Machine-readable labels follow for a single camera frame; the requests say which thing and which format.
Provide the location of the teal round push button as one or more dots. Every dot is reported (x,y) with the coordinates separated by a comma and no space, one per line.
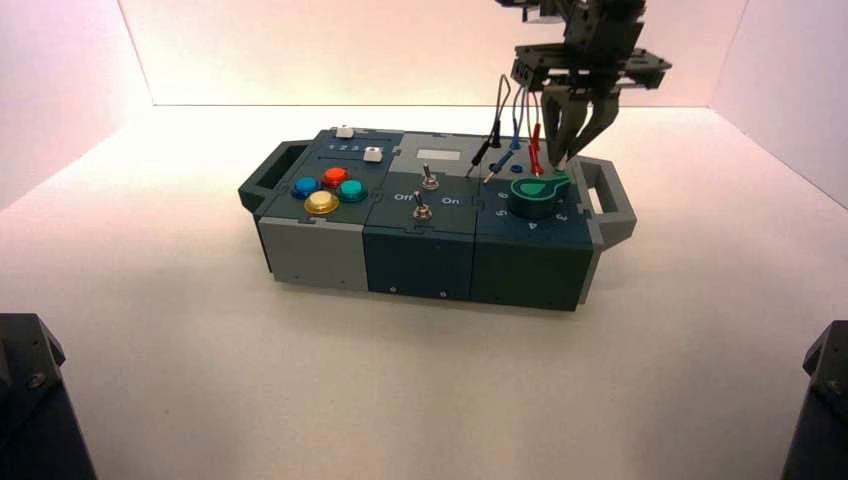
(352,191)

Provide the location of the metal toggle switch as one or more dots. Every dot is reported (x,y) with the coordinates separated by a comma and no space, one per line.
(422,210)
(430,180)

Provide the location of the dark green grey control box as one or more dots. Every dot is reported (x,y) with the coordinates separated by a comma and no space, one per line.
(417,262)

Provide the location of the white slider switch cap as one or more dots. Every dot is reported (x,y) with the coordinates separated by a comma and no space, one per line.
(343,132)
(372,155)

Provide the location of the red round push button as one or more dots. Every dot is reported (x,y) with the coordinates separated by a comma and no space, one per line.
(334,176)

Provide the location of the yellow round push button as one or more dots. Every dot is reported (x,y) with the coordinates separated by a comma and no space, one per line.
(322,202)

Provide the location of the green rotary knob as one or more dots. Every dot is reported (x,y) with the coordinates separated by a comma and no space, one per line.
(533,199)

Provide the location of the blue round push button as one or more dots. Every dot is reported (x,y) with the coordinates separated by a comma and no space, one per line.
(305,187)

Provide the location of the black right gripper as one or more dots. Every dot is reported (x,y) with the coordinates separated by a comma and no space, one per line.
(599,60)

